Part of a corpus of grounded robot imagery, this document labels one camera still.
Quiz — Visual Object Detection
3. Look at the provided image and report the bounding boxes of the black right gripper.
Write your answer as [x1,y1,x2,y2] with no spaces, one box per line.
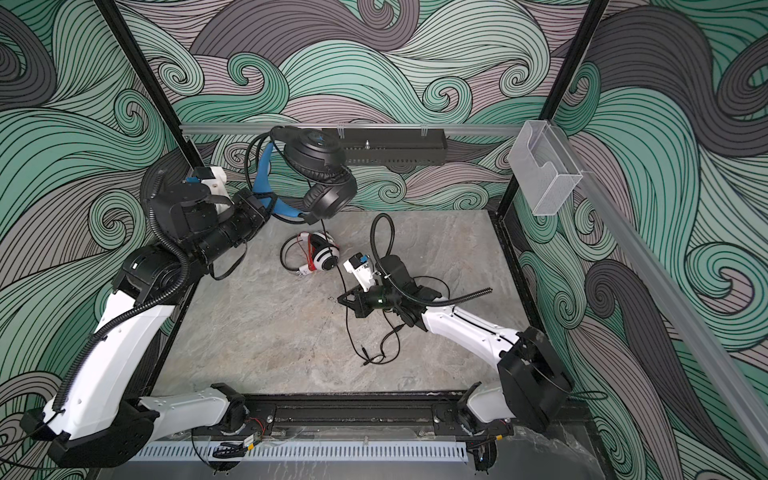
[337,281,404,319]

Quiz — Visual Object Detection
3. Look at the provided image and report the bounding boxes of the white and black headphones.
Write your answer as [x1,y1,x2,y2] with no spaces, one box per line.
[279,231,340,276]

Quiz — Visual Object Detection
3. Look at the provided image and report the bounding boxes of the black and blue headphones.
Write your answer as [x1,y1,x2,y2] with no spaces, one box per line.
[243,126,358,225]

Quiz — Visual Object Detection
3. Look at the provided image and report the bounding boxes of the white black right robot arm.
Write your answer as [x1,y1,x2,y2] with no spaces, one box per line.
[337,213,573,434]

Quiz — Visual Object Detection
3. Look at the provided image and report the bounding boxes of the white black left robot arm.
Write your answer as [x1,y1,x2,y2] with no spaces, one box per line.
[21,168,274,468]

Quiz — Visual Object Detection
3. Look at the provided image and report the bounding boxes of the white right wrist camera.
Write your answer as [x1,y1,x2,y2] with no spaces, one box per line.
[343,252,381,292]

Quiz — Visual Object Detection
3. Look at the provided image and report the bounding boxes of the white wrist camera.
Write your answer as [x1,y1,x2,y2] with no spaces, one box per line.
[343,252,381,292]
[183,166,230,208]

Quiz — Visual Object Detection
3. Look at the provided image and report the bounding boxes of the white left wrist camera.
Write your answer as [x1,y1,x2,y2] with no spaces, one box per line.
[183,166,230,208]

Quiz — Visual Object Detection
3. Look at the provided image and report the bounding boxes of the black perforated wall tray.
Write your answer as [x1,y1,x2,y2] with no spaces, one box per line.
[331,128,448,171]

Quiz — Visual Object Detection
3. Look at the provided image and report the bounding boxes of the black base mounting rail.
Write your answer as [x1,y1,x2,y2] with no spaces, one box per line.
[137,391,517,442]

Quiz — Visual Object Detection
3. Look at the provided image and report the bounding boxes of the black vertical frame post left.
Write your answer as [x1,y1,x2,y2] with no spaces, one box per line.
[94,0,204,168]

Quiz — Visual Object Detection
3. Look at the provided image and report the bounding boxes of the black vertical frame post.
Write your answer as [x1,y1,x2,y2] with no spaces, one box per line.
[94,0,204,168]
[489,0,609,330]

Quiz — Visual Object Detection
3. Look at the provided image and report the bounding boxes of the grey mesh wall holder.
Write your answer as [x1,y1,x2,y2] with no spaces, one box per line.
[507,120,583,216]

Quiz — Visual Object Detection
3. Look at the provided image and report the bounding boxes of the white slotted cable duct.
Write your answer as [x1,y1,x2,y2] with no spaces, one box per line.
[133,440,469,463]

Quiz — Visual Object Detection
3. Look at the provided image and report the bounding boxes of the black vertical frame post right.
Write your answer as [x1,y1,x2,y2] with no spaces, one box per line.
[489,0,609,330]

